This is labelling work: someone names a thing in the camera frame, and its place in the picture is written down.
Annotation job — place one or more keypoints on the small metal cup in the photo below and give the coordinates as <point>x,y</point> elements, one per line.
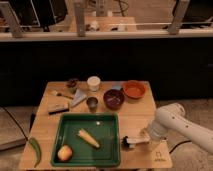
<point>92,103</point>

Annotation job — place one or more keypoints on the white cylindrical container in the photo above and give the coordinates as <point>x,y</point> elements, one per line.
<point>93,83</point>

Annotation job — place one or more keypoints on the white black dish brush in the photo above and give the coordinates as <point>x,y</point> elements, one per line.
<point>131,143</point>

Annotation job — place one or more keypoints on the grey folded cloth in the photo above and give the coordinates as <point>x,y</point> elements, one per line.
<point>78,98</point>

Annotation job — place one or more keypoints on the small wooden brush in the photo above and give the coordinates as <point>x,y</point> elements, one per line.
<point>56,93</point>

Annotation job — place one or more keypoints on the green chili pepper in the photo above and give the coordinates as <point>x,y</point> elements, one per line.
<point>35,145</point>

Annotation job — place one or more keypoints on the orange red bowl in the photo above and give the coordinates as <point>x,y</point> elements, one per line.
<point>134,89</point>

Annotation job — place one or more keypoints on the yellow corn cob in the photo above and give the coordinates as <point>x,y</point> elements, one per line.
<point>88,138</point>

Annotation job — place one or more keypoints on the grey metal frame rail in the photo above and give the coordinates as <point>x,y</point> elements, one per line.
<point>48,20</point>

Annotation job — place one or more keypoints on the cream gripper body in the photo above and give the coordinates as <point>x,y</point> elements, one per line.
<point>145,136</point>

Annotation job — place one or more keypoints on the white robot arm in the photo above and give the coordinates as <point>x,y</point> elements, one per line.
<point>171,117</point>

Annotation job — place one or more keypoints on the green plastic tray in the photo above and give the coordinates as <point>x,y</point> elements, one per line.
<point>104,128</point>

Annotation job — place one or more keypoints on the dark maroon bowl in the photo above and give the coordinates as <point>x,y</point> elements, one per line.
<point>113,99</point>

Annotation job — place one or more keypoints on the yellow red apple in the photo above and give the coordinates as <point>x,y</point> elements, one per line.
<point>64,153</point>

